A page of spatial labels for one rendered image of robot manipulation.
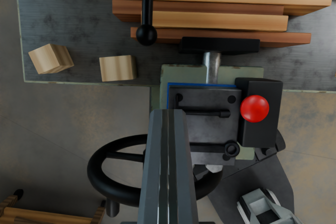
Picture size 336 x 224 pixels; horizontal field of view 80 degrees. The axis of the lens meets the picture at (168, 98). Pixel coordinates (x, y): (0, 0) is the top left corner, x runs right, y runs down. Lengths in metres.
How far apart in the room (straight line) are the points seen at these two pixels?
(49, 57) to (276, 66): 0.35
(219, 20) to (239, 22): 0.03
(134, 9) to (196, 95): 0.14
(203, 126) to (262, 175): 1.11
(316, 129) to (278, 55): 1.25
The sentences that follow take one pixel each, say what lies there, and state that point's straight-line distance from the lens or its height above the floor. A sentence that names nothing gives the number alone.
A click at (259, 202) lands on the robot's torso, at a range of 1.18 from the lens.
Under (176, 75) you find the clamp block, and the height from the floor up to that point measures 0.96.
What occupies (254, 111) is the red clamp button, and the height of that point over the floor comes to 1.02.
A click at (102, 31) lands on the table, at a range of 0.35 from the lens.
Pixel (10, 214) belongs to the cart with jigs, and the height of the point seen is 0.18.
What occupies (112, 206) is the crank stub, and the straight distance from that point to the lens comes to 0.42.
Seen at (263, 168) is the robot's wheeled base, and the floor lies 0.17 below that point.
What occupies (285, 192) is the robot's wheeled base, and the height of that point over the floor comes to 0.17.
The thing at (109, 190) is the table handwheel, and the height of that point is 0.94.
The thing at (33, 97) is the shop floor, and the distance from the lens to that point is 1.51.
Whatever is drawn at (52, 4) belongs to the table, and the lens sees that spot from 0.39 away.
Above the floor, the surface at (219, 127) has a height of 1.00.
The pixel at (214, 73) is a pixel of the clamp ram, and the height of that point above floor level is 0.96.
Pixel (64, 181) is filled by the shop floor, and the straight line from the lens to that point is 1.62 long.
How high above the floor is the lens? 1.23
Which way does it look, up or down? 80 degrees down
